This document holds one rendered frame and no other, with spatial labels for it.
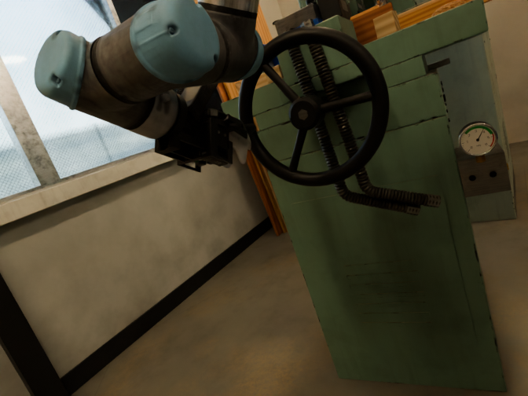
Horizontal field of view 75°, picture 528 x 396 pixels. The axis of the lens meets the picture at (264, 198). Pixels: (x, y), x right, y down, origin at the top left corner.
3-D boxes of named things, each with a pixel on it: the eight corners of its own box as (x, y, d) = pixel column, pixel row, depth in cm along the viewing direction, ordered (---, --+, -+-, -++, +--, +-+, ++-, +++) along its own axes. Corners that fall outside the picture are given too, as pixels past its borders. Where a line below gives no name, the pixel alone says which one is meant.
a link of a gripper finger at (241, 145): (249, 172, 65) (218, 159, 57) (248, 142, 66) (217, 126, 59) (263, 169, 63) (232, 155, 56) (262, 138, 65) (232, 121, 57)
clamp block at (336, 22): (284, 88, 73) (270, 45, 71) (305, 84, 84) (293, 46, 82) (353, 61, 65) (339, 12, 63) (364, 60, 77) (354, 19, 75)
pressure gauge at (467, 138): (463, 169, 66) (455, 128, 65) (462, 163, 70) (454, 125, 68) (502, 161, 63) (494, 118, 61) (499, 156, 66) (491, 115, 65)
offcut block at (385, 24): (377, 39, 72) (372, 19, 71) (382, 39, 75) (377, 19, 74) (397, 31, 70) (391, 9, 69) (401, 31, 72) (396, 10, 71)
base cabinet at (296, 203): (336, 379, 107) (262, 166, 92) (367, 279, 156) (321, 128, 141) (509, 394, 85) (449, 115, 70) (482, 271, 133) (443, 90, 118)
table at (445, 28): (207, 132, 85) (198, 108, 83) (260, 115, 110) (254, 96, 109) (499, 25, 54) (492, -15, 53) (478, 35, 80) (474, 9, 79)
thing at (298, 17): (278, 42, 71) (269, 15, 70) (296, 44, 80) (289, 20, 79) (339, 14, 64) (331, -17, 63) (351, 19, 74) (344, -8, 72)
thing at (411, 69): (259, 130, 89) (254, 115, 88) (288, 118, 107) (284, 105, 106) (426, 75, 69) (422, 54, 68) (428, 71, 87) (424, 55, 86)
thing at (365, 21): (297, 75, 87) (289, 48, 86) (298, 74, 88) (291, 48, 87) (398, 33, 75) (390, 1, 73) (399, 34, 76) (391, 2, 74)
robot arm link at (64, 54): (67, 78, 32) (23, 105, 36) (159, 120, 41) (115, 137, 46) (75, 7, 34) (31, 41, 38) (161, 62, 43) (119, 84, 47)
